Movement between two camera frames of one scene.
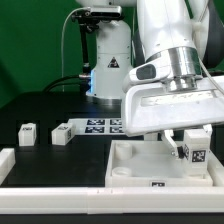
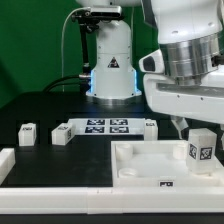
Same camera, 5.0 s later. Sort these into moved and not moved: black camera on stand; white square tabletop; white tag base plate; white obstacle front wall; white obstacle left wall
Moved: white square tabletop
Not moved: white obstacle front wall; black camera on stand; white obstacle left wall; white tag base plate
